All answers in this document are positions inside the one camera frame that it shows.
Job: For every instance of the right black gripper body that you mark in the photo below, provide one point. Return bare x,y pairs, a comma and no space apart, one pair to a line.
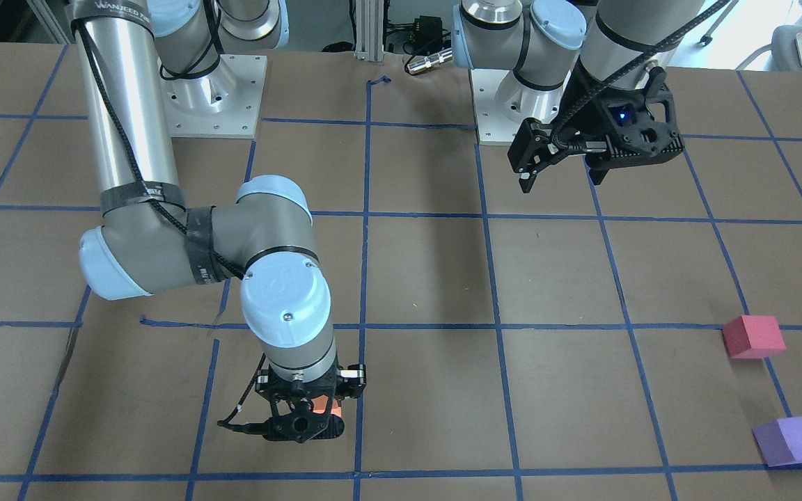
354,375

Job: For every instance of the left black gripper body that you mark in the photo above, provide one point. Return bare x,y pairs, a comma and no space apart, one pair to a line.
590,117

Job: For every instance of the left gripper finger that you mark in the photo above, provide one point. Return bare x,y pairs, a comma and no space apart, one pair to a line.
527,181
597,172

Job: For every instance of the orange foam cube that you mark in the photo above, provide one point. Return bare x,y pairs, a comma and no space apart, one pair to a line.
322,404

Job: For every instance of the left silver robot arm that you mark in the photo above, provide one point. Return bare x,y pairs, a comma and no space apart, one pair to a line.
587,78

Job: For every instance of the pink foam cube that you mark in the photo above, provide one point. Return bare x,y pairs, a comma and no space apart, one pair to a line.
753,337

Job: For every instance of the purple foam cube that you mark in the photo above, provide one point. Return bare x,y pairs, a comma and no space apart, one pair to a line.
780,441

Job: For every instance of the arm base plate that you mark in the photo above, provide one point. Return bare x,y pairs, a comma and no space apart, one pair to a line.
222,104
501,103

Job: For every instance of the silver cable connector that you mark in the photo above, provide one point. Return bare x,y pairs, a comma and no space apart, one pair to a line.
420,64

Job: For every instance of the aluminium frame post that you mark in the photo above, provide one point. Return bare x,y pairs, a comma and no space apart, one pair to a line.
368,24

